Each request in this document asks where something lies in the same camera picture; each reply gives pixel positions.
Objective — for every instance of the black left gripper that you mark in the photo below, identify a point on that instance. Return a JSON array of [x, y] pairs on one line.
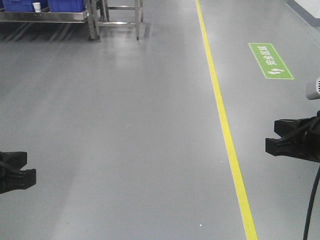
[[12, 177]]

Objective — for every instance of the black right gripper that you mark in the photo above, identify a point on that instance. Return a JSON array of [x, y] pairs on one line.
[[299, 139]]

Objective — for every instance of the steel table frame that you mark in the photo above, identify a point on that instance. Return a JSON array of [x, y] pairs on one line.
[[121, 15]]

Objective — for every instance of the green floor safety sign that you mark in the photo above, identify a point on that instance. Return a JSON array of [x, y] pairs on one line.
[[270, 62]]

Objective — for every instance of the blue plastic bin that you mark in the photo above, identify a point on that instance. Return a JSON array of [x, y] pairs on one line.
[[66, 6], [23, 5]]

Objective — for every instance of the blue plastic bin right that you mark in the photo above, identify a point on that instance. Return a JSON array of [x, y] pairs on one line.
[[66, 6]]

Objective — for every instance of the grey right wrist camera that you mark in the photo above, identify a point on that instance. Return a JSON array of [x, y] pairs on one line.
[[312, 90]]

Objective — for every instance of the blue plastic bin left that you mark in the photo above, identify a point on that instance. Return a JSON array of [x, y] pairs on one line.
[[23, 5]]

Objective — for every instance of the stainless steel rack frame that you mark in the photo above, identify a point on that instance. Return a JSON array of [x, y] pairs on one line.
[[91, 15]]

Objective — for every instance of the white paper cup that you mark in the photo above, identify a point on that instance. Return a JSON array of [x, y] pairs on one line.
[[37, 7]]

